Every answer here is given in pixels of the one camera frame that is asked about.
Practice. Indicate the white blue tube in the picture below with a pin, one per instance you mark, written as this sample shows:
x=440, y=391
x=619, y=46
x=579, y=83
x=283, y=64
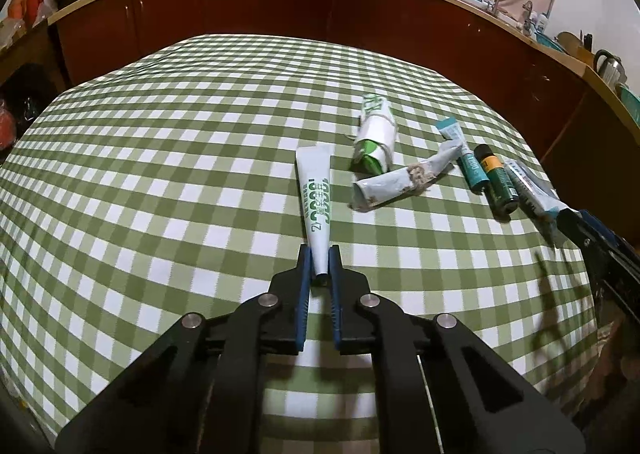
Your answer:
x=532, y=192

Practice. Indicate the teal white cream tube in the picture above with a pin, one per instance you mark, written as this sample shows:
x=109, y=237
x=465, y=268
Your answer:
x=473, y=173

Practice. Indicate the red kitchen base cabinets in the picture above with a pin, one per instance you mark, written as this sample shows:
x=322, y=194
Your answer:
x=350, y=29

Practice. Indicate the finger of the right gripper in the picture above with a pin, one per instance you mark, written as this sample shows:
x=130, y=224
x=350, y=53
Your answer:
x=599, y=226

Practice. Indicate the white grey tube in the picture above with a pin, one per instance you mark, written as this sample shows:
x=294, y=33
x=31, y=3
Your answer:
x=413, y=179

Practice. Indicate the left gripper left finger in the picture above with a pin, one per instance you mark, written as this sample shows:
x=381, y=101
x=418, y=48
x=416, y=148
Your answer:
x=304, y=270

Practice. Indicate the white green toothpaste tube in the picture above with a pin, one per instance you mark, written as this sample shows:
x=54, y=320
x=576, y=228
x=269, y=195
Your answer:
x=313, y=168

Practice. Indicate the dark green orange bottle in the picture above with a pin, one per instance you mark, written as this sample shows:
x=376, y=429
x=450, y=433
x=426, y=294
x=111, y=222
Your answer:
x=501, y=193

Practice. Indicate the green white checkered tablecloth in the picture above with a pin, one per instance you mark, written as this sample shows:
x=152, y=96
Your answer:
x=170, y=186

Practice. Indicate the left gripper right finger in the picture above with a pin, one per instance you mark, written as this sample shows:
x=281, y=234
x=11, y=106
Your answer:
x=335, y=288

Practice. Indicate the teal plastic basket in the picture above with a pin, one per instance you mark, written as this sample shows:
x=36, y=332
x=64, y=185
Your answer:
x=630, y=101

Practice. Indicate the steel electric kettle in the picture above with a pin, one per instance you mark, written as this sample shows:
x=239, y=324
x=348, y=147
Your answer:
x=610, y=68

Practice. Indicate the white green packet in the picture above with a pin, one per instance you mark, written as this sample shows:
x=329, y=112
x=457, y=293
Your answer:
x=375, y=141

